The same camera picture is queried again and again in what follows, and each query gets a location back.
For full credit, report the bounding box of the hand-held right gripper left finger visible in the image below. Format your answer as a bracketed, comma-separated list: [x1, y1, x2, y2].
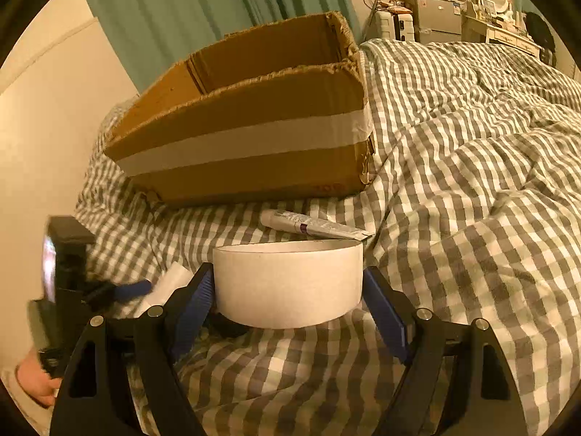
[49, 262, 215, 436]

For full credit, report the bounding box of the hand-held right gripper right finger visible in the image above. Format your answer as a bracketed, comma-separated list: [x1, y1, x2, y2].
[362, 266, 531, 436]

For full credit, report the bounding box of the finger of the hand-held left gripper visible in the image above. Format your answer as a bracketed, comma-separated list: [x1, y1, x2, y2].
[93, 280, 153, 305]

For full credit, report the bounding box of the white tape roll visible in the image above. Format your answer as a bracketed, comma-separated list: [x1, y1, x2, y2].
[212, 240, 364, 330]

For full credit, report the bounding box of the cardboard box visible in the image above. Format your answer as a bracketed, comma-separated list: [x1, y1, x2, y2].
[103, 11, 377, 209]

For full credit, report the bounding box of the person's left hand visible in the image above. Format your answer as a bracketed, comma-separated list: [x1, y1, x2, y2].
[16, 351, 59, 408]

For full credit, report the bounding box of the white paper packet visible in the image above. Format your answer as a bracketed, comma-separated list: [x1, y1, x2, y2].
[137, 263, 195, 318]

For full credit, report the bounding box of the checkered blanket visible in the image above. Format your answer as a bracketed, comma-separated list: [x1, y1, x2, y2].
[75, 39, 581, 436]

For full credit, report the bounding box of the white squeeze tube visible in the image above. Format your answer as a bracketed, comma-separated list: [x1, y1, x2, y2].
[260, 209, 376, 240]

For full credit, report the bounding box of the white suitcase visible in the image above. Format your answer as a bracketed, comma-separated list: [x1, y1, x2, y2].
[371, 9, 415, 41]

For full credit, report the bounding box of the green curtain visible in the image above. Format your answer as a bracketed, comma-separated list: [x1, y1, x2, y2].
[77, 0, 364, 96]

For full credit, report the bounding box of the grey cabinet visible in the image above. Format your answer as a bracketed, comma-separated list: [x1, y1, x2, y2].
[412, 0, 464, 45]

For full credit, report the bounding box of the white dressing table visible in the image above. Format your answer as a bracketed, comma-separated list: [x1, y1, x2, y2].
[463, 11, 543, 59]

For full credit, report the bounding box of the black bag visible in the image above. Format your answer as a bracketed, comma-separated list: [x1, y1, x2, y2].
[524, 11, 558, 55]

